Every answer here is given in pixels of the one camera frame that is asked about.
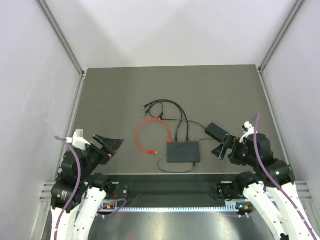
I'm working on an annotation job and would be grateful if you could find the red ethernet cable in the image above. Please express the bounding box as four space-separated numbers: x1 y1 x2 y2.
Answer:
134 118 173 155

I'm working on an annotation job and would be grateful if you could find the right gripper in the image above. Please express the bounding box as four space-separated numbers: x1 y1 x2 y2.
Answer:
211 133 258 167

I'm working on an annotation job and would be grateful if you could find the thin black power cord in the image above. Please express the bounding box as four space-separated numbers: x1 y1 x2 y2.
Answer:
157 117 220 174

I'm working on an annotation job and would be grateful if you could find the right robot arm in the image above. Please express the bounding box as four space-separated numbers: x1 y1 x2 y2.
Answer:
212 133 320 240

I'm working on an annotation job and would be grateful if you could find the black power adapter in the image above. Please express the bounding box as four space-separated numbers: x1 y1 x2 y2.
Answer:
205 122 229 143

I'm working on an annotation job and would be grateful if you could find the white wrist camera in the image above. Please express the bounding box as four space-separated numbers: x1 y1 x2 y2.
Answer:
72 129 91 151
239 121 258 144

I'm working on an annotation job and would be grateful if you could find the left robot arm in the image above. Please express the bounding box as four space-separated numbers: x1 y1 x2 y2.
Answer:
50 129 127 240

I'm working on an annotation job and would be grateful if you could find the aluminium front rail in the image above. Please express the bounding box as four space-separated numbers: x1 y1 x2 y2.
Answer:
39 181 313 213

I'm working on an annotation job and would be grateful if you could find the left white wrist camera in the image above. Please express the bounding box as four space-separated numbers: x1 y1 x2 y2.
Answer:
72 129 91 151

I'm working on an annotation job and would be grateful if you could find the black network switch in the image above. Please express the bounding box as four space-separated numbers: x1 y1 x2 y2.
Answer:
167 141 201 163

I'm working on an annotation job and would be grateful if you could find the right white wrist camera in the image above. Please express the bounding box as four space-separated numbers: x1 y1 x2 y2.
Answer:
239 121 258 144

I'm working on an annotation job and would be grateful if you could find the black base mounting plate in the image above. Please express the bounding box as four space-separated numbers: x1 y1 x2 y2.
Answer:
105 173 245 200

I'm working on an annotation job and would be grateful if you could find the black ethernet cable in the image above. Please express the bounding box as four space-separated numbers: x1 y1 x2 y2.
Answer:
143 101 185 143
141 99 190 143

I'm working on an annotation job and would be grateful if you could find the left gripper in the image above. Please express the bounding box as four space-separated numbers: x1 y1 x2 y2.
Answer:
79 132 125 180

